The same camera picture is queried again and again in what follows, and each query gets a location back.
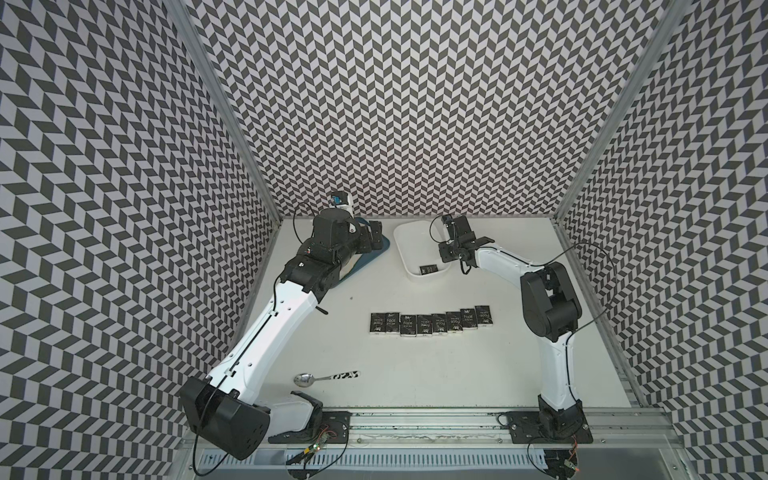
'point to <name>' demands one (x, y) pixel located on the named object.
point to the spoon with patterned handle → (306, 379)
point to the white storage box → (416, 247)
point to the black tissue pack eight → (426, 269)
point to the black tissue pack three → (408, 325)
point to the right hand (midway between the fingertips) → (450, 248)
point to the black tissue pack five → (439, 324)
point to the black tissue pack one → (378, 323)
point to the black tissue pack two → (392, 322)
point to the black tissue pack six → (453, 321)
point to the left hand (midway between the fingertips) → (364, 228)
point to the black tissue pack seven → (469, 318)
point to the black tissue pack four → (424, 325)
